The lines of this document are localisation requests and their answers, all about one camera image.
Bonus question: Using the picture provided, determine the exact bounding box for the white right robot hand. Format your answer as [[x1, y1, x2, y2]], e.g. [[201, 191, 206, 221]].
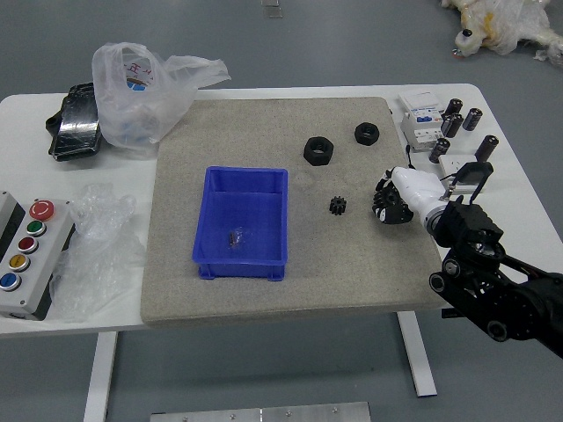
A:
[[371, 165, 448, 225]]

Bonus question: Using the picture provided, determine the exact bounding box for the big black gear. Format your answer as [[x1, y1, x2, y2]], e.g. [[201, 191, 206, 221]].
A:
[[373, 178, 410, 221]]

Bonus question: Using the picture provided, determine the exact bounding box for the small black gear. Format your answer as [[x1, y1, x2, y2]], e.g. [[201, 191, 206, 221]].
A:
[[327, 195, 351, 217]]

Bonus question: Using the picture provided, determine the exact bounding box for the small black hex nut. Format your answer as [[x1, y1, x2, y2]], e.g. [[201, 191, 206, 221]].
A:
[[354, 122, 381, 145]]

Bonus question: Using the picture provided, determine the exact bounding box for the big black hex nut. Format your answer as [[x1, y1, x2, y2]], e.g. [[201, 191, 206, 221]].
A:
[[303, 135, 336, 167]]

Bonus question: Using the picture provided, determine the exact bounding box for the blue plastic box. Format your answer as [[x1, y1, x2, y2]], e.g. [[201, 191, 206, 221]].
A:
[[192, 165, 290, 282]]

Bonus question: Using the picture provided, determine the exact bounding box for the grey push-button control box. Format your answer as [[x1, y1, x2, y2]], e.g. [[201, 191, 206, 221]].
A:
[[0, 190, 77, 322]]

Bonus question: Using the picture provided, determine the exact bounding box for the white circuit breaker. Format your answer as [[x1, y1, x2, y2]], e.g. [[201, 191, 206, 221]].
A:
[[398, 91, 445, 153]]

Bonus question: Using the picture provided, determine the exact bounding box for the grey-brown table mat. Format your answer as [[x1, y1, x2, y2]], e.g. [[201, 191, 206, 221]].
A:
[[139, 96, 452, 329]]

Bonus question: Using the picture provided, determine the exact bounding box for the white table leg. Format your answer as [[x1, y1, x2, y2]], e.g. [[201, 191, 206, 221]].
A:
[[395, 310, 439, 398], [82, 330, 119, 422]]

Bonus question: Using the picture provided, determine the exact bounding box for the plastic-wrapped plush toy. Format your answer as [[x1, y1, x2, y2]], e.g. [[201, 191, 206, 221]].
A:
[[441, 0, 563, 67]]

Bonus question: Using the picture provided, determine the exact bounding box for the small clear screw bag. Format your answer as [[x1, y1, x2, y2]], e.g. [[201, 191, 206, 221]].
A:
[[223, 226, 250, 250]]

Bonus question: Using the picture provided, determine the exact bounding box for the white plastic shopping bag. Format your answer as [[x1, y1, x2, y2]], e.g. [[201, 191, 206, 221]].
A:
[[91, 41, 233, 160]]

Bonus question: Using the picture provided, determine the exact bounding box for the clear crumpled plastic wrap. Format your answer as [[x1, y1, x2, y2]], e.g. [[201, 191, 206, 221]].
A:
[[48, 182, 149, 322]]

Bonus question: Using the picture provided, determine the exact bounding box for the black wrapped plastic tray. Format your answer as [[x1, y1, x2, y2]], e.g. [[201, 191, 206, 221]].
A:
[[43, 82, 105, 163]]

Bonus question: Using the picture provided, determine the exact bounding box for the white wall socket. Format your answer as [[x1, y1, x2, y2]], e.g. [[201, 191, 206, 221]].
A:
[[438, 153, 487, 194]]

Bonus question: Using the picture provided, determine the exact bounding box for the black plug with cord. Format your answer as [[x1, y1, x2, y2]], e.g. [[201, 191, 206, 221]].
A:
[[405, 144, 494, 206]]

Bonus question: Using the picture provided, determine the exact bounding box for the grey metal base plate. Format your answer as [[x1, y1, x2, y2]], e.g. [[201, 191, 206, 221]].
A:
[[149, 401, 373, 422]]

